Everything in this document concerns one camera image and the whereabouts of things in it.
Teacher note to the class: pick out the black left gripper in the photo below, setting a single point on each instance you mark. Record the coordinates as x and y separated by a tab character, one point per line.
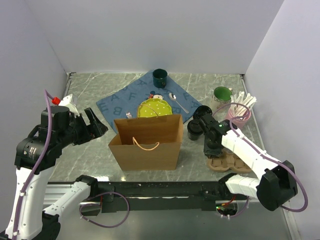
90	131

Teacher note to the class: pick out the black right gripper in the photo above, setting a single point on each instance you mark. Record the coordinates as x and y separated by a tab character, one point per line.
208	151

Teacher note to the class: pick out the dark translucent takeout cup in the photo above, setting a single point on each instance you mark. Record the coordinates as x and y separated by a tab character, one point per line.
193	136

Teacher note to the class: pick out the brown pulp cup carrier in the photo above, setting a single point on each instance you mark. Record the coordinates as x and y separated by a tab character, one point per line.
228	161

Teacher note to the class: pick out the black cup lid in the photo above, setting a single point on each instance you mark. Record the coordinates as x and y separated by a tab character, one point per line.
194	127

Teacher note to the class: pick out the brown paper bag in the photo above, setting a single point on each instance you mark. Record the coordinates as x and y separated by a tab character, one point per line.
148	144

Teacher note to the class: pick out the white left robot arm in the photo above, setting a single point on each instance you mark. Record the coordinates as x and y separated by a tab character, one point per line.
35	161

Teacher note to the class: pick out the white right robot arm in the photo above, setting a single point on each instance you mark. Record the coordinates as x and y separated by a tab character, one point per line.
274	183

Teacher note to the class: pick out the silver fork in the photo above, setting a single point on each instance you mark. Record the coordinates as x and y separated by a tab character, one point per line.
128	115

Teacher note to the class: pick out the blue letter placemat cloth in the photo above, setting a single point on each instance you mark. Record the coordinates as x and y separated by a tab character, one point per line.
131	96

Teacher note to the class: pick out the pink straw holder cup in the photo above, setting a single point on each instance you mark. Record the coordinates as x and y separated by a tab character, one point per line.
239	122

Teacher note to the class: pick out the white wrapped straws bundle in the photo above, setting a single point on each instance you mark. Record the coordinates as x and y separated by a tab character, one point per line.
241	102

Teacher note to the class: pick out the floral mug green inside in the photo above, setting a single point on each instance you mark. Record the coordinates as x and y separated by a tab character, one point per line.
221	96

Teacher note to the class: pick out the green polka dot plate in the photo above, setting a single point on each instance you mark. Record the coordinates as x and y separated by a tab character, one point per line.
153	107

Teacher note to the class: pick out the cartoon mouse coaster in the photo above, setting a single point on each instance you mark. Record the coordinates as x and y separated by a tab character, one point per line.
154	95

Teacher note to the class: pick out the silver spoon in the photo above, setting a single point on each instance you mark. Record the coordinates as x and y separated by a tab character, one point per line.
174	98

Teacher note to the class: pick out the dark green mug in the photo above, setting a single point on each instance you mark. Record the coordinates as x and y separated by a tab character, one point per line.
159	78

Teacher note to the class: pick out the black base frame rail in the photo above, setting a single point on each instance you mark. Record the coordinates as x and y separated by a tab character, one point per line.
166	195

